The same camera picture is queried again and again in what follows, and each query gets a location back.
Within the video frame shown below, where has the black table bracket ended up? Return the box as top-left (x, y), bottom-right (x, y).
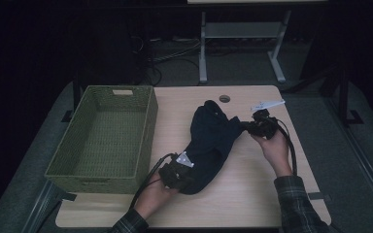
top-left (57, 190), bottom-right (78, 202)

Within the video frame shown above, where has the bundle of floor cables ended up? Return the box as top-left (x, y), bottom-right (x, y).
top-left (130, 35), bottom-right (202, 86)

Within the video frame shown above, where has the black metal stand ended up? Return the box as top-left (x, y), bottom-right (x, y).
top-left (288, 64), bottom-right (365, 128)

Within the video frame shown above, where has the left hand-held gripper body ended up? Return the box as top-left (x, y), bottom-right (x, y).
top-left (158, 150), bottom-right (195, 190)

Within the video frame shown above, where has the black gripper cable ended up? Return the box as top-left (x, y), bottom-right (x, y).
top-left (268, 117), bottom-right (298, 178)
top-left (129, 152), bottom-right (176, 210)

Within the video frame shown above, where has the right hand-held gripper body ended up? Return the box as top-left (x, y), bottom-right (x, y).
top-left (251, 99), bottom-right (286, 140)

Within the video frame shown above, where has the grey tape strip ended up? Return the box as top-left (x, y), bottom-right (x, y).
top-left (307, 191), bottom-right (333, 202)

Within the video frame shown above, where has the green woven basket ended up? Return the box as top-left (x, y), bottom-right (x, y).
top-left (44, 84), bottom-right (159, 195)

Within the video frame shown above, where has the dark navy printed t-shirt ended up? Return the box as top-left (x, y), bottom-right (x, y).
top-left (179, 99), bottom-right (252, 196)

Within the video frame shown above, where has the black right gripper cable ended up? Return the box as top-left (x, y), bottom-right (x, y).
top-left (268, 117), bottom-right (298, 178)

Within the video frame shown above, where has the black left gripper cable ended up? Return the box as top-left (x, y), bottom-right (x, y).
top-left (129, 152), bottom-right (176, 210)

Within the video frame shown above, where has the grey metal floor rail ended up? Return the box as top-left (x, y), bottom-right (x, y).
top-left (323, 96), bottom-right (373, 224)
top-left (20, 181), bottom-right (62, 233)

